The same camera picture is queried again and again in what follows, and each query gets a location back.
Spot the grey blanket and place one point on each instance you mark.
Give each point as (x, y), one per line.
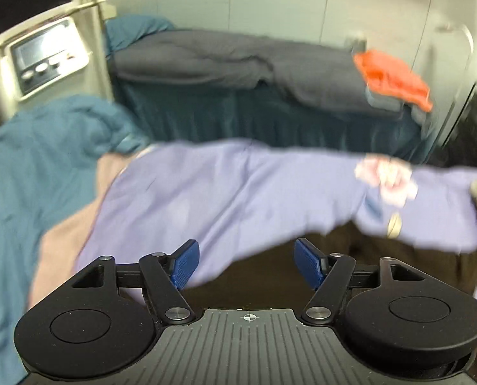
(222, 60)

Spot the white machine with screen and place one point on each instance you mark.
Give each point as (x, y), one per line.
(42, 56)

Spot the teal quilt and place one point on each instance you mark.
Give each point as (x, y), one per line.
(30, 176)

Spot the dark brown shirt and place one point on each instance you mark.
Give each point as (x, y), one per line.
(262, 278)

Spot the teal pillow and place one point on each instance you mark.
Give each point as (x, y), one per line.
(130, 32)

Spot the purple floral bedsheet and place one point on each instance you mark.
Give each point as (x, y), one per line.
(222, 192)

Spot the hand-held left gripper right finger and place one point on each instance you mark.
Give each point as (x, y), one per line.
(307, 260)

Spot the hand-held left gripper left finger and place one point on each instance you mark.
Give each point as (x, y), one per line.
(185, 262)

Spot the pink cloth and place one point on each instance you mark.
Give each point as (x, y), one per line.
(58, 256)

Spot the orange cloth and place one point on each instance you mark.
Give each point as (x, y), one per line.
(394, 76)

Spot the black mesh object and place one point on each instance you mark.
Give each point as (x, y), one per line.
(473, 124)

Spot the white metal rail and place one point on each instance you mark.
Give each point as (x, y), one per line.
(461, 48)

